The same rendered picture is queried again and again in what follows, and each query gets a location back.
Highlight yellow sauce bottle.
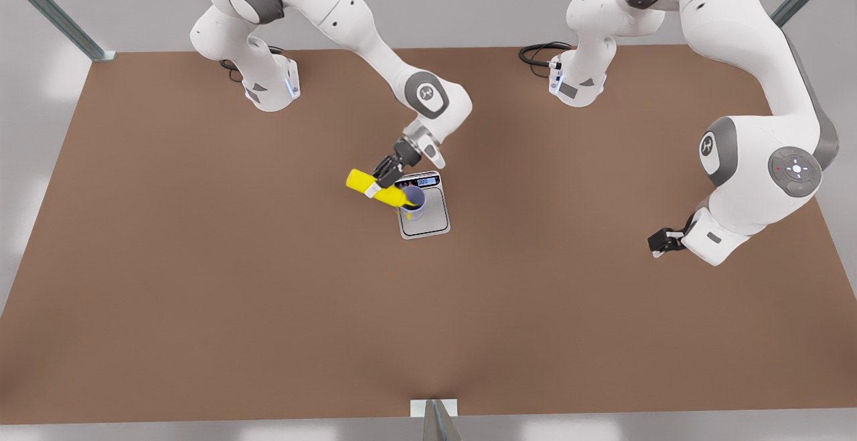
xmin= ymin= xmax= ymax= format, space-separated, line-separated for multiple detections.
xmin=345 ymin=169 xmax=416 ymax=220

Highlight silver digital kitchen scale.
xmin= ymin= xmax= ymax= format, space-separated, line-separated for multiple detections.
xmin=393 ymin=171 xmax=451 ymax=240

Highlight black cable loop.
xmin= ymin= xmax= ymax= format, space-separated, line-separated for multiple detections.
xmin=519 ymin=41 xmax=574 ymax=79
xmin=220 ymin=46 xmax=285 ymax=84

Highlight blue translucent cup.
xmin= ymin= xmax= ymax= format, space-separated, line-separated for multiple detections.
xmin=400 ymin=185 xmax=427 ymax=222

